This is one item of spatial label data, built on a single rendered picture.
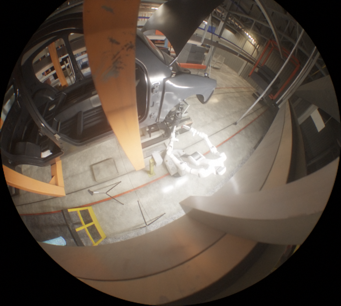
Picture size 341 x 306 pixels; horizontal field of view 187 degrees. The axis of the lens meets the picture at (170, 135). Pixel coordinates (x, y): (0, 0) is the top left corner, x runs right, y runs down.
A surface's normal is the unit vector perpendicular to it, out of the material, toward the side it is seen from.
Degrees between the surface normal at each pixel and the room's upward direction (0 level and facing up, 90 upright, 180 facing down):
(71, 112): 71
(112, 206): 0
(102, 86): 90
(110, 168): 0
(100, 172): 0
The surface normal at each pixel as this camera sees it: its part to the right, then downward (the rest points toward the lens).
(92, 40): 0.47, 0.80
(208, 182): 0.18, -0.50
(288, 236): -0.86, 0.33
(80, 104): 0.47, 0.53
